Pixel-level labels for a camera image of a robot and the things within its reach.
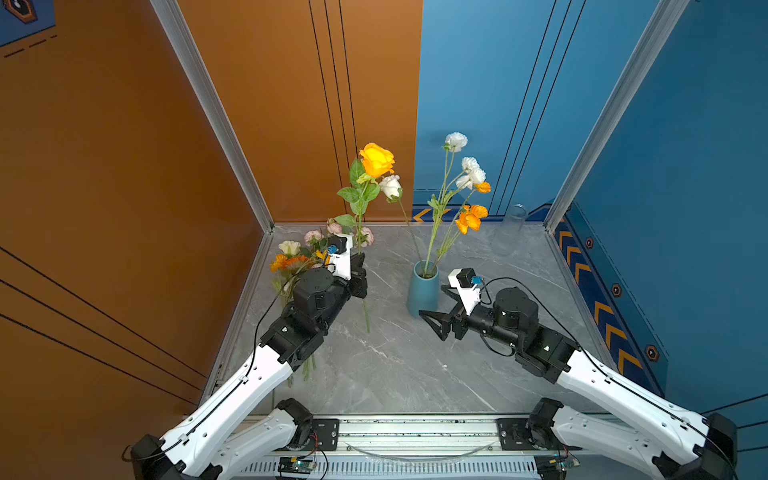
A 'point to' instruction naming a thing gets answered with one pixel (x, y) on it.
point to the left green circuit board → (294, 464)
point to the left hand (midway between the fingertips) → (363, 253)
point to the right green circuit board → (552, 467)
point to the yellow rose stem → (365, 312)
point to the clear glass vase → (506, 236)
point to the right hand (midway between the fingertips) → (430, 300)
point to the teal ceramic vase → (424, 289)
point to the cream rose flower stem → (290, 248)
